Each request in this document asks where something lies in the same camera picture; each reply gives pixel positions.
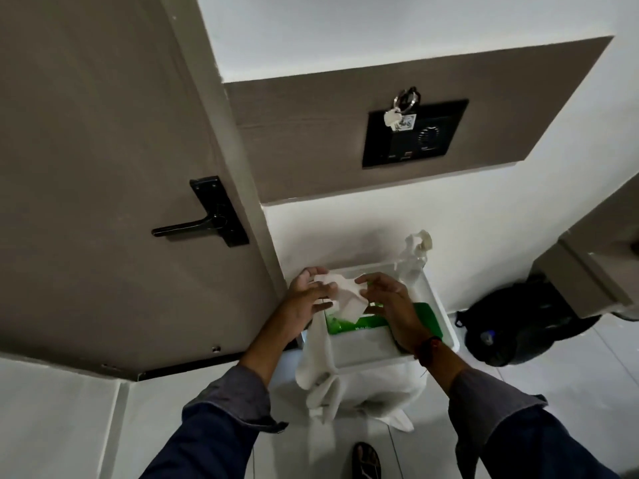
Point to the black backpack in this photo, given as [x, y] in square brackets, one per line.
[519, 329]

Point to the brown wooden cabinet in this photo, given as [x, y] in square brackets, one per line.
[589, 254]

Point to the white plastic bag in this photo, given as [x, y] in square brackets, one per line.
[379, 389]

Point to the white towel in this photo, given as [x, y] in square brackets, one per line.
[319, 374]

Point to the brown wooden wall panel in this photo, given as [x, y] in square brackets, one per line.
[309, 139]

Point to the person's left forearm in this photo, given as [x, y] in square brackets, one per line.
[234, 409]

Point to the person's left hand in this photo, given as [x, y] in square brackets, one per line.
[299, 304]

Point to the person's right forearm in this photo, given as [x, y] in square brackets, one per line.
[489, 424]

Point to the person's right fingers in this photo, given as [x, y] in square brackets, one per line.
[372, 281]

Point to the white wet wipe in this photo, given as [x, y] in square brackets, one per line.
[349, 301]

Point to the red wrist band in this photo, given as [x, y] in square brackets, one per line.
[429, 350]

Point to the brown wooden door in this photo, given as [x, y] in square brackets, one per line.
[100, 169]

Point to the green wipes packet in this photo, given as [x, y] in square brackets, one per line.
[424, 319]

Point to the black sandal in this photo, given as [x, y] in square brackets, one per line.
[367, 463]

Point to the person's left fingers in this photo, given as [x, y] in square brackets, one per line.
[319, 294]

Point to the person's right hand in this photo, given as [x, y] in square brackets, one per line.
[397, 309]

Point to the white plastic tray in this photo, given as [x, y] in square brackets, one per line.
[367, 349]

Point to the black wall switch panel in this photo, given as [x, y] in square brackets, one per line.
[439, 149]

